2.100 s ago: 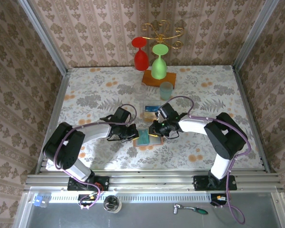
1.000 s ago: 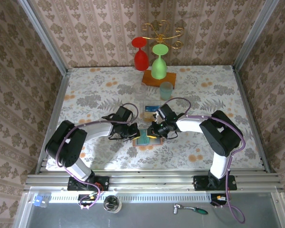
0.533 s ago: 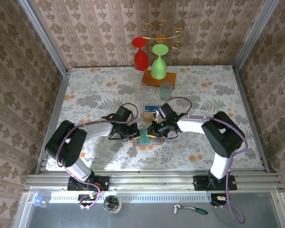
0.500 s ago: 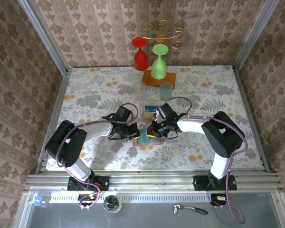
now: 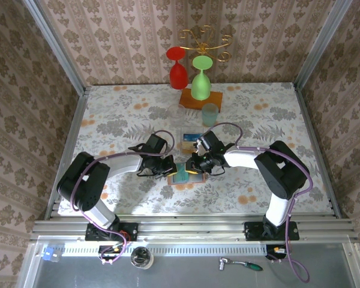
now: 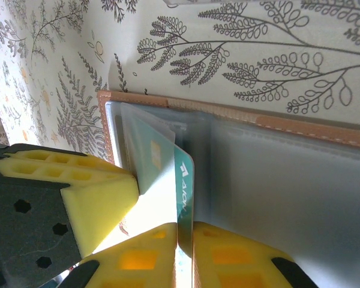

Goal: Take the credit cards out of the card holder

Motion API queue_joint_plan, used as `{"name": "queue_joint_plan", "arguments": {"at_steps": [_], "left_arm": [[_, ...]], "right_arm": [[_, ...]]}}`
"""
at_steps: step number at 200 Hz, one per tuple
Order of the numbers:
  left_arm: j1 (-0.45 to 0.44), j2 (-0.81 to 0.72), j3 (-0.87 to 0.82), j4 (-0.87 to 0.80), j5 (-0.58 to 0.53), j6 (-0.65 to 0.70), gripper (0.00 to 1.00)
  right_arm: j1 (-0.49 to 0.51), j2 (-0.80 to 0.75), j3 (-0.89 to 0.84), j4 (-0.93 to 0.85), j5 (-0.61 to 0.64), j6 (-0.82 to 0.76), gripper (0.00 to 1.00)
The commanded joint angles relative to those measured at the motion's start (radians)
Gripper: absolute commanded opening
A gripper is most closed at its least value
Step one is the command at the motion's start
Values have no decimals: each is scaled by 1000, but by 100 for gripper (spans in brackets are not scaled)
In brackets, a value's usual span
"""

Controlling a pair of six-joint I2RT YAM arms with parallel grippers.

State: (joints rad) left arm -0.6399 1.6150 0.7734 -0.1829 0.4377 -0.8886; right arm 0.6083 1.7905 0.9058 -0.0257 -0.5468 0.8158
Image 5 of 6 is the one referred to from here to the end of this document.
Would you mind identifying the frosted teal tumbler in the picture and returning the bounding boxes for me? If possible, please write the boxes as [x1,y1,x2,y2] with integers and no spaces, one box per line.
[201,103,220,128]

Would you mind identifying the orange wooden rack base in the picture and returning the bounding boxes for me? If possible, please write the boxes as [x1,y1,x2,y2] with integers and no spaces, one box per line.
[178,88,224,113]

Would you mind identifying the aluminium mounting rail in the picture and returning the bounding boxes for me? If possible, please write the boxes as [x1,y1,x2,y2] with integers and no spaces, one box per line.
[32,218,357,243]

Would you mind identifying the green handled ratchet wrench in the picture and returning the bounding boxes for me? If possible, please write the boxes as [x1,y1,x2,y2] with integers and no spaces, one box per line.
[218,256,263,272]

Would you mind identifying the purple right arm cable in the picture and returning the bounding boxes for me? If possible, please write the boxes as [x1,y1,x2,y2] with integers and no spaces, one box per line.
[209,122,314,284]

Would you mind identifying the green wine glass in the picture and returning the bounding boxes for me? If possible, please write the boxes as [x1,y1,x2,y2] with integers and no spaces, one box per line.
[190,55,214,101]

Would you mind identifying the teal green credit card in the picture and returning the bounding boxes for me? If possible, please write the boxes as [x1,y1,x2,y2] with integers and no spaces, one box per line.
[176,163,189,183]

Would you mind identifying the red wine glass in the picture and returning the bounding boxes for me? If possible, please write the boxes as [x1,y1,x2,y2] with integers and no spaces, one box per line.
[166,46,189,90]

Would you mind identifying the white slotted cable duct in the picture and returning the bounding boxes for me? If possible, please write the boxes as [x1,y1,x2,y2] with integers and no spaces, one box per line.
[61,244,268,257]

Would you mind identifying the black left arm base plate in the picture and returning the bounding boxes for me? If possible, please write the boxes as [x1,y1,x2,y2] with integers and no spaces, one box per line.
[84,221,139,242]

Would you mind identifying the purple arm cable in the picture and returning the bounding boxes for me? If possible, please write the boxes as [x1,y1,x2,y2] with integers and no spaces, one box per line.
[209,122,314,284]
[68,129,176,266]

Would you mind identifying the blue plastic connector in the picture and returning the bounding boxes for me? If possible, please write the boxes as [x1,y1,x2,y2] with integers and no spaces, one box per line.
[43,246,62,262]

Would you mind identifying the floral table cover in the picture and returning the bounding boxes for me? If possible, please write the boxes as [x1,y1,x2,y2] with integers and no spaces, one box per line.
[57,82,334,215]

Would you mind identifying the aluminium frame post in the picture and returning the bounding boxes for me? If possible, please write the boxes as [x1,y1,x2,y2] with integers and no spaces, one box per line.
[293,0,353,88]
[22,0,91,97]

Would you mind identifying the pink leather card holder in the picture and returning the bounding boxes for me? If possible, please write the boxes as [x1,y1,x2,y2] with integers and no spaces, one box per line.
[167,163,207,184]

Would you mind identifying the clear acrylic tray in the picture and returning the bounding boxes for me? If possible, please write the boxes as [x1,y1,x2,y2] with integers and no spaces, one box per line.
[177,122,205,155]

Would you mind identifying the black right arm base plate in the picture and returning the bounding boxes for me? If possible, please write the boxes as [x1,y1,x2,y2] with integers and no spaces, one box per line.
[244,221,300,242]

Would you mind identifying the gold wire glass rack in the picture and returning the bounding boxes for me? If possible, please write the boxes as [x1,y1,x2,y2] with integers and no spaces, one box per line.
[178,25,233,63]

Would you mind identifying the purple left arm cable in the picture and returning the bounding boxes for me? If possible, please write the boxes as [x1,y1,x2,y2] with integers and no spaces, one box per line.
[68,129,176,266]

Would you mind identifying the aluminium table side rail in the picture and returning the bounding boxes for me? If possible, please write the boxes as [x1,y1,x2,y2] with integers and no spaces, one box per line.
[44,86,91,221]
[293,83,341,217]

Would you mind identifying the round glass jar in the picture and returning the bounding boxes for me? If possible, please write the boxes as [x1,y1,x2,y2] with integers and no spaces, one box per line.
[130,246,155,270]

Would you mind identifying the clear glass tumbler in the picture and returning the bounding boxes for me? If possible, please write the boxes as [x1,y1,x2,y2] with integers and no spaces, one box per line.
[167,103,187,128]

